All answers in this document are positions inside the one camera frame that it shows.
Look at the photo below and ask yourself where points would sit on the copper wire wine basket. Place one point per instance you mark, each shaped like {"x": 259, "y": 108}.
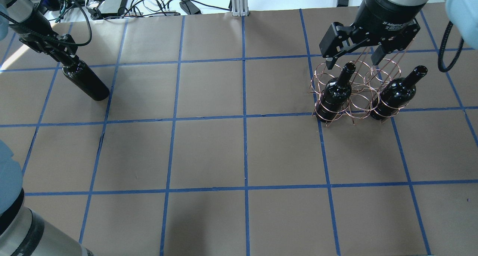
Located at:
{"x": 366, "y": 83}

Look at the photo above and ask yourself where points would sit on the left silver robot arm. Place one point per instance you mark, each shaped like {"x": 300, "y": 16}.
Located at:
{"x": 36, "y": 32}

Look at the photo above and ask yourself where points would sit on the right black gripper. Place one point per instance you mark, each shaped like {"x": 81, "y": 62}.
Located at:
{"x": 388, "y": 14}

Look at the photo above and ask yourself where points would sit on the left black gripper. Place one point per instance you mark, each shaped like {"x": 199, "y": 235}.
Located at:
{"x": 33, "y": 28}

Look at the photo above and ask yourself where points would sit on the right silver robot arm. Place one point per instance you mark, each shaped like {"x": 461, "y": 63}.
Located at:
{"x": 461, "y": 13}

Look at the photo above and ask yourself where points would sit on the dark wine bottle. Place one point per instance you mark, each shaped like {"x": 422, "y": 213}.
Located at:
{"x": 397, "y": 94}
{"x": 335, "y": 94}
{"x": 80, "y": 74}

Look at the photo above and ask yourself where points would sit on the aluminium frame post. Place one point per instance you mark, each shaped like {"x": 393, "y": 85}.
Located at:
{"x": 240, "y": 8}

